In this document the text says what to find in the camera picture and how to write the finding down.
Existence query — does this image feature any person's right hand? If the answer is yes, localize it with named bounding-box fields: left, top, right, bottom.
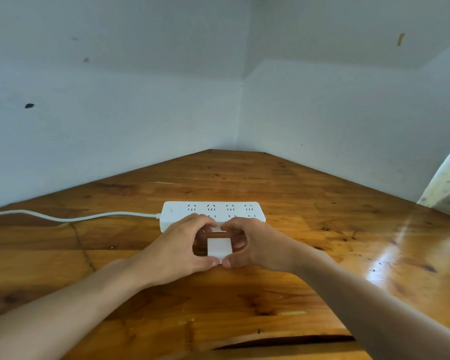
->
left=220, top=217, right=304, bottom=275

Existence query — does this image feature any person's left hand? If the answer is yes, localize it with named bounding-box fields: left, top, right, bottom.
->
left=129, top=213, right=221, bottom=289

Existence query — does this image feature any white plug adapter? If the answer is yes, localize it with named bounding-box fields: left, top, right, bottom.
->
left=207, top=237, right=233, bottom=259

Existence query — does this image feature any person's right forearm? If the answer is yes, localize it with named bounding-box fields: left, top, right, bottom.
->
left=292, top=243, right=450, bottom=360

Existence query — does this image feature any person's left forearm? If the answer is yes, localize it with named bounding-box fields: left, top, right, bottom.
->
left=0, top=258, right=147, bottom=360

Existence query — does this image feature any white power strip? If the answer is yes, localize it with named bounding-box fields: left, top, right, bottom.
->
left=160, top=201, right=266, bottom=234

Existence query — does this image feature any pale patterned curtain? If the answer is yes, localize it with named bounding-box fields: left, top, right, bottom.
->
left=417, top=134, right=450, bottom=222

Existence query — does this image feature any white power cable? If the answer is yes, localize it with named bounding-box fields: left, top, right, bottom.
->
left=0, top=210, right=162, bottom=223

